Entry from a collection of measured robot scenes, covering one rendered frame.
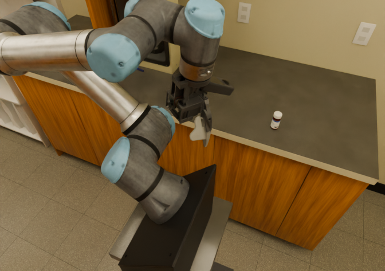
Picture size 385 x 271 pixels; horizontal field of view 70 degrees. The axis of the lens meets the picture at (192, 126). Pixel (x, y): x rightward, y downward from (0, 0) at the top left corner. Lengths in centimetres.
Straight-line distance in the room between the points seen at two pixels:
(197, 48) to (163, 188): 39
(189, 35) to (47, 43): 26
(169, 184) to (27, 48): 46
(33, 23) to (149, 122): 38
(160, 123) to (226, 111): 58
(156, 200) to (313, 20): 128
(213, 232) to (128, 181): 38
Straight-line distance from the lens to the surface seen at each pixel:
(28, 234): 230
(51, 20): 84
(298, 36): 173
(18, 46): 67
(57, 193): 238
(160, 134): 81
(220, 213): 102
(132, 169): 74
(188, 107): 63
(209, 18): 52
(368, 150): 138
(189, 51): 56
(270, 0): 168
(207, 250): 97
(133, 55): 47
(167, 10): 56
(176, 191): 77
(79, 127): 198
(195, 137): 69
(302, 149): 126
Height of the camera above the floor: 185
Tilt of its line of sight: 46 degrees down
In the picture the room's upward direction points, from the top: straight up
